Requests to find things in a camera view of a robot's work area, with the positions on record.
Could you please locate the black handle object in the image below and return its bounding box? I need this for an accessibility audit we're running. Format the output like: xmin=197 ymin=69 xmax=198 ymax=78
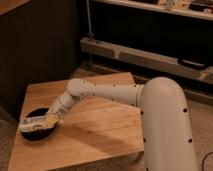
xmin=177 ymin=58 xmax=209 ymax=70

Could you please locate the wooden shelf with items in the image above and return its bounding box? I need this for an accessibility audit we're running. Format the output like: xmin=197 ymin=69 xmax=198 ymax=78
xmin=93 ymin=0 xmax=213 ymax=21

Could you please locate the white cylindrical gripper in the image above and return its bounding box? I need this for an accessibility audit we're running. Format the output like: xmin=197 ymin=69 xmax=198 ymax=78
xmin=45 ymin=91 xmax=74 ymax=128

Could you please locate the black ceramic bowl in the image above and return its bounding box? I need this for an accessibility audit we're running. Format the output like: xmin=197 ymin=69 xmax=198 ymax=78
xmin=19 ymin=108 xmax=57 ymax=141

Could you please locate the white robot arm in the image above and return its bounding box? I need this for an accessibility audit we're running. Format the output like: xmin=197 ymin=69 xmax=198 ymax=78
xmin=47 ymin=77 xmax=199 ymax=171

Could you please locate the metal vertical pipe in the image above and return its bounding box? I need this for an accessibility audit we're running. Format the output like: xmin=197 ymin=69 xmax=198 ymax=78
xmin=86 ymin=0 xmax=93 ymax=40

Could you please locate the wooden table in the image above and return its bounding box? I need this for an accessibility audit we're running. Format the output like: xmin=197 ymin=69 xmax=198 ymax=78
xmin=7 ymin=72 xmax=148 ymax=171

